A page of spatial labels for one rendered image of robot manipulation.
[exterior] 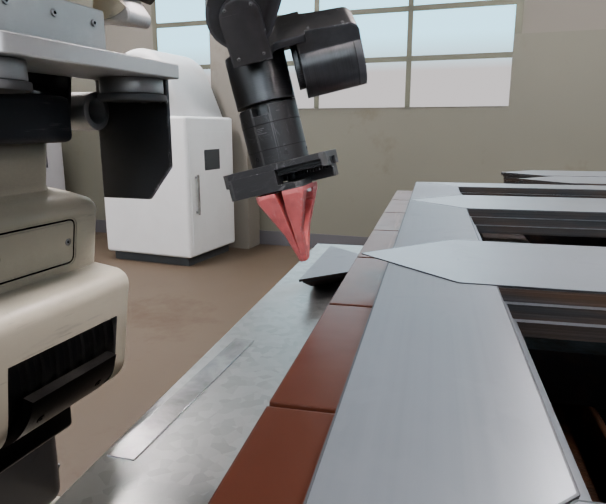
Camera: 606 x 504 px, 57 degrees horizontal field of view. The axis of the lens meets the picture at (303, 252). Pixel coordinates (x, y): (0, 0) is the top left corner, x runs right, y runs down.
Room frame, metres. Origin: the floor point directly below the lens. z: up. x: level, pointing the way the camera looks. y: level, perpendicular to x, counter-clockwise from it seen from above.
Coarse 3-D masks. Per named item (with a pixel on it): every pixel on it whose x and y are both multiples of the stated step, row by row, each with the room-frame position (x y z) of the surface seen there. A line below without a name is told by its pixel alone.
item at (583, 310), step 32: (480, 192) 1.17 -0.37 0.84; (512, 192) 1.16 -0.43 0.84; (544, 192) 1.14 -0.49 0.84; (576, 192) 1.13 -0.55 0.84; (480, 224) 0.84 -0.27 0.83; (512, 224) 0.83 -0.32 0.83; (544, 224) 0.82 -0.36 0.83; (576, 224) 0.81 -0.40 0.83; (512, 288) 0.42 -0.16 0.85; (512, 320) 0.38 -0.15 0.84; (544, 320) 0.41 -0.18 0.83; (576, 320) 0.40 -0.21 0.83; (576, 480) 0.19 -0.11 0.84
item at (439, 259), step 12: (444, 240) 0.60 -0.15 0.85; (396, 252) 0.54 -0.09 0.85; (408, 252) 0.54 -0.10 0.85; (420, 252) 0.54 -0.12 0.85; (432, 252) 0.54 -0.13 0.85; (444, 252) 0.54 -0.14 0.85; (396, 264) 0.49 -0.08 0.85; (408, 264) 0.49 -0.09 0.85; (420, 264) 0.49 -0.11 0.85; (432, 264) 0.49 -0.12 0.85; (444, 264) 0.49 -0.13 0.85; (456, 264) 0.49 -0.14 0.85; (444, 276) 0.45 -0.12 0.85; (456, 276) 0.45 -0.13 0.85
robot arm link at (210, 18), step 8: (208, 0) 0.48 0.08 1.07; (216, 0) 0.48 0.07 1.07; (224, 0) 0.48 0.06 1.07; (256, 0) 0.48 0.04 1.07; (264, 0) 0.48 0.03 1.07; (272, 0) 0.48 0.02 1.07; (280, 0) 0.49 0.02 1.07; (208, 8) 0.48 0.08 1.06; (216, 8) 0.48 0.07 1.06; (264, 8) 0.49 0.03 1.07; (272, 8) 0.49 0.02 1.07; (208, 16) 0.48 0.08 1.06; (216, 16) 0.49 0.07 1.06; (264, 16) 0.49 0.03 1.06; (272, 16) 0.49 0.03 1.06; (208, 24) 0.49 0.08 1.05; (216, 24) 0.49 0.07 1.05; (272, 24) 0.50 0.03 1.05; (216, 32) 0.49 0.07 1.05; (216, 40) 0.50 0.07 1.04; (224, 40) 0.50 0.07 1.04
